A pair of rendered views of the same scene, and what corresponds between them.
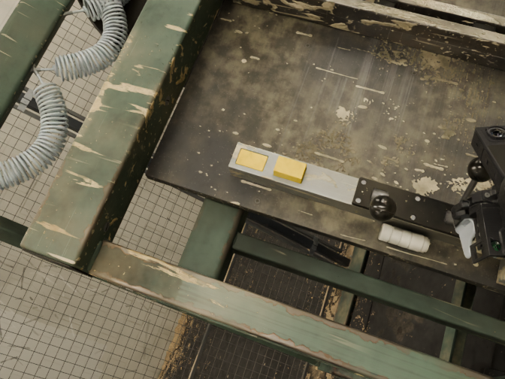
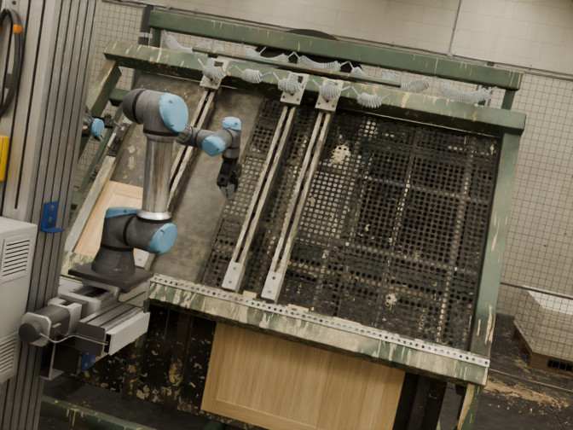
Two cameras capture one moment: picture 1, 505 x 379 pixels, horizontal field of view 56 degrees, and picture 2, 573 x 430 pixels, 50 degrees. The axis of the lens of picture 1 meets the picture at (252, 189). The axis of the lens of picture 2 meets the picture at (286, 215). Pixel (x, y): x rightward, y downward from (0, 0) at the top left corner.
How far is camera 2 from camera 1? 2.92 m
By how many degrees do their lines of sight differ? 32
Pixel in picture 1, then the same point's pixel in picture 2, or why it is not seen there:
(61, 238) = (111, 48)
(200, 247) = (119, 92)
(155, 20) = (185, 57)
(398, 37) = not seen: hidden behind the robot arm
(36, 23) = (230, 33)
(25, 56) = (216, 33)
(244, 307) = (91, 97)
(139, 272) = (104, 71)
